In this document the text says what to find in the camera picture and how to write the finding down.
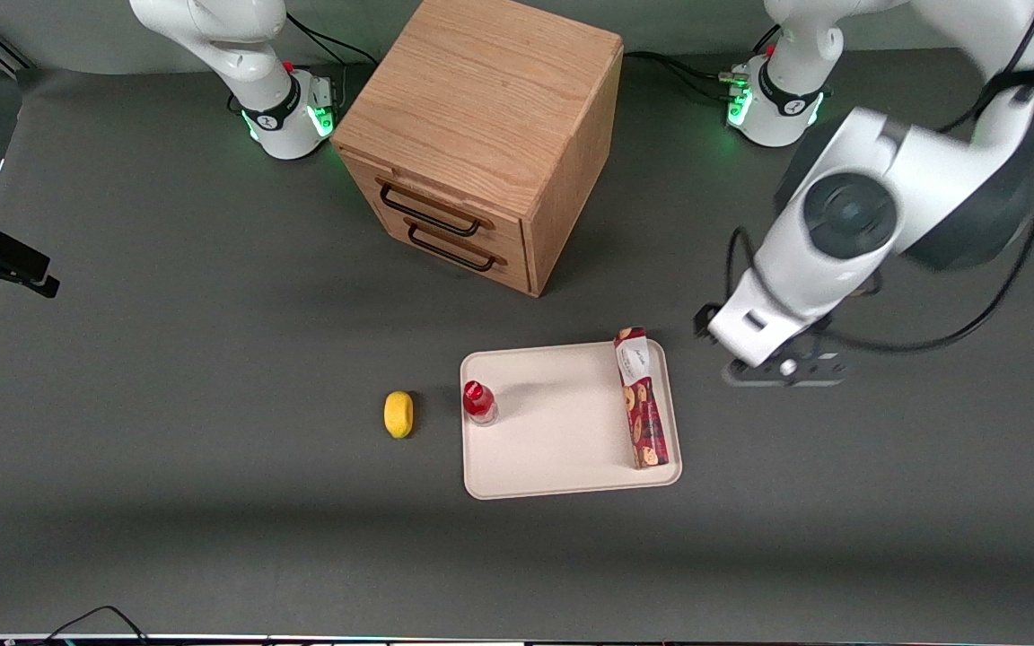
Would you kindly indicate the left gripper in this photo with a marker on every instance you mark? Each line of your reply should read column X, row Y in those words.
column 704, row 318

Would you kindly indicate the red cookie box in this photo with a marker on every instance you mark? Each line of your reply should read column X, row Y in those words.
column 643, row 404

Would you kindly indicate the beige rectangular tray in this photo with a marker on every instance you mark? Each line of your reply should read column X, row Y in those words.
column 553, row 431

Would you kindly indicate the small red-capped bottle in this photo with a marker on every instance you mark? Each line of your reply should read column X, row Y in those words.
column 478, row 402

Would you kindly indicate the deep wooden drawer front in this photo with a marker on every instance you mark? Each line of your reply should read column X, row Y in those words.
column 459, row 256

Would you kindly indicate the shallow wooden drawer front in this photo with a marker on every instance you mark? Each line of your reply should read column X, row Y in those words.
column 432, row 202

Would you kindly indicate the wooden drawer cabinet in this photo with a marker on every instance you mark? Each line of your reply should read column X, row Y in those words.
column 481, row 99

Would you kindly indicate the yellow lemon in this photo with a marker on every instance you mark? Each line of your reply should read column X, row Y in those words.
column 398, row 414

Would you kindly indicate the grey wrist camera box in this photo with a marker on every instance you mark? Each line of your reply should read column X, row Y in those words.
column 791, row 370

